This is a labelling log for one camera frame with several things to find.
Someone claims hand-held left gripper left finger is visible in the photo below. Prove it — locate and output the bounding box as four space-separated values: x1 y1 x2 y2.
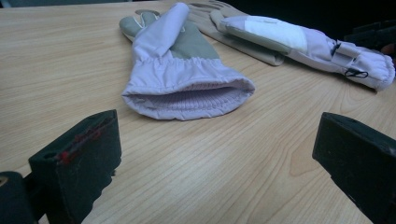
28 109 122 224

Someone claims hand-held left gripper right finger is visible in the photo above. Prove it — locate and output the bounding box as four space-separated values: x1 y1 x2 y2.
312 111 396 224

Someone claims lavender ski glove white patch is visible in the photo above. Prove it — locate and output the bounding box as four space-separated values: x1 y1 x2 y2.
210 14 396 92

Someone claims beige knit glove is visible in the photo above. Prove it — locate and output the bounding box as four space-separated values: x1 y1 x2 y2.
186 0 286 67

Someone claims lavender ski glove grey palm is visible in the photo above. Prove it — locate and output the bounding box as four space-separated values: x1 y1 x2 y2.
119 2 256 121

